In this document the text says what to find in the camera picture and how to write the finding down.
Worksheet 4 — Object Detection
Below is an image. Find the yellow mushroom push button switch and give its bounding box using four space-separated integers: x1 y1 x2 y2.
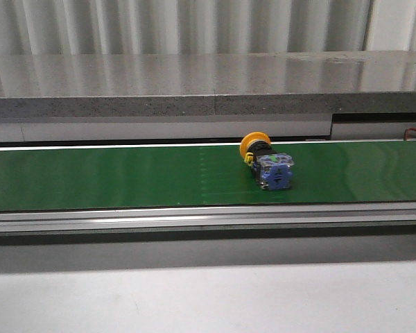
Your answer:
239 132 294 191

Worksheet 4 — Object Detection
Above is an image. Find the grey speckled stone counter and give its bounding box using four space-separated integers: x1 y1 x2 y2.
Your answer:
0 51 416 144

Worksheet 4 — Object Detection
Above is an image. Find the green conveyor belt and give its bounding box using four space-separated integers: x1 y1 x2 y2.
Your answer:
0 141 416 212

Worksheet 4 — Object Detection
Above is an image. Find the white pleated curtain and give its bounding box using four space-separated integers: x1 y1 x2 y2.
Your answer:
0 1 416 55

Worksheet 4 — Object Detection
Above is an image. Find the aluminium conveyor frame rail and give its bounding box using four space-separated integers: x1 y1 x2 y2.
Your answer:
0 201 416 246

